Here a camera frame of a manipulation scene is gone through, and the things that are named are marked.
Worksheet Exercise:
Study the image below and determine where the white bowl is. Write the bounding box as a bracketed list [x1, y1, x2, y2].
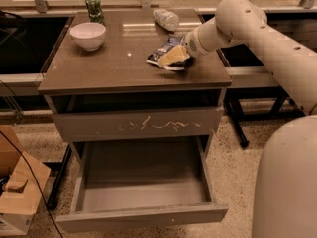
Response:
[70, 22, 106, 51]

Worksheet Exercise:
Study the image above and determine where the black table leg left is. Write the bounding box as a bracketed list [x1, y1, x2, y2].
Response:
[45, 146, 72, 210]

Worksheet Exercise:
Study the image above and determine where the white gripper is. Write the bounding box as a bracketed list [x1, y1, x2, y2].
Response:
[158, 30, 209, 67]

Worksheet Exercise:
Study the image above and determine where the open grey drawer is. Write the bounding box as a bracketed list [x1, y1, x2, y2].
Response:
[56, 136, 228, 233]

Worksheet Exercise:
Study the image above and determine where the clear plastic water bottle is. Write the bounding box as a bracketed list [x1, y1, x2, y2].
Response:
[153, 8, 179, 32]

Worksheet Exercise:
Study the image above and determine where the black cable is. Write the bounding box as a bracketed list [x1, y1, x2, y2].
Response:
[0, 79, 64, 238]

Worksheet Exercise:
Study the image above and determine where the black table leg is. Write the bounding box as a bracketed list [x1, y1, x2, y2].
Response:
[45, 146, 72, 210]
[224, 99, 249, 148]

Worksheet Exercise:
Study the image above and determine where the black table leg right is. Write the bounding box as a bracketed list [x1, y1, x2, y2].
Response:
[224, 99, 249, 148]

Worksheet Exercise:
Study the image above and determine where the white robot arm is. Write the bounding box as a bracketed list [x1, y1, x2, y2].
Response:
[158, 0, 317, 238]

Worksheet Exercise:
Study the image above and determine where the green soda can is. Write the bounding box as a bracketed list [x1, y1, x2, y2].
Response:
[85, 0, 104, 24]

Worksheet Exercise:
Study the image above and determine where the cardboard box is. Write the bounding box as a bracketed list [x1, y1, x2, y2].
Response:
[0, 125, 51, 236]

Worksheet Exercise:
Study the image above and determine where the grey drawer cabinet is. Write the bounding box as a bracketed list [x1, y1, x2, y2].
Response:
[39, 11, 231, 157]

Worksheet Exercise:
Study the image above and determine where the blue chip bag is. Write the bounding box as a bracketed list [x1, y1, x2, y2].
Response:
[147, 35, 190, 71]

